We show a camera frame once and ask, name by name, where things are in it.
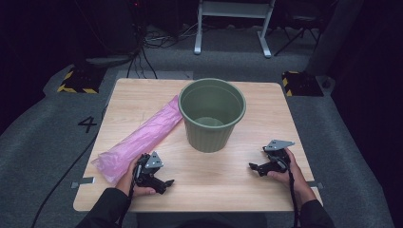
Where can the person's left hand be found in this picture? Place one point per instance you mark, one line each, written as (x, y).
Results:
(126, 182)

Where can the grey curtain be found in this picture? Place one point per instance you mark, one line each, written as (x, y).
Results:
(335, 34)

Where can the pink plastic trash bag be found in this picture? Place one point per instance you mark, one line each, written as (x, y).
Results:
(139, 141)

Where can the person's dark torso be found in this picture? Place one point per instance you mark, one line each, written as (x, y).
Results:
(202, 221)

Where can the green plastic trash bin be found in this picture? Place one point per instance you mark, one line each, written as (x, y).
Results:
(218, 139)

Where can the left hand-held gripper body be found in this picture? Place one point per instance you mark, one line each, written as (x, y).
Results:
(149, 174)

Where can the small metal table bracket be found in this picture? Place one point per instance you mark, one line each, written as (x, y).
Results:
(83, 181)
(316, 185)

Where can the dark stand base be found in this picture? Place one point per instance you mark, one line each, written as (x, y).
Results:
(109, 60)

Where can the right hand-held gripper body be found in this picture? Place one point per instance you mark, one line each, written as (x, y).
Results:
(278, 158)

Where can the person's right hand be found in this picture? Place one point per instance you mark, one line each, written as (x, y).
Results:
(301, 186)

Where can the black tripod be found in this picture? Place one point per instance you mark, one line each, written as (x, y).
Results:
(301, 30)

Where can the black yellow striped base plate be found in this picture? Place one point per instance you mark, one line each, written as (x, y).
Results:
(302, 84)
(80, 80)

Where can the white metal stand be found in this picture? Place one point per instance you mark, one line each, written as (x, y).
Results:
(198, 31)

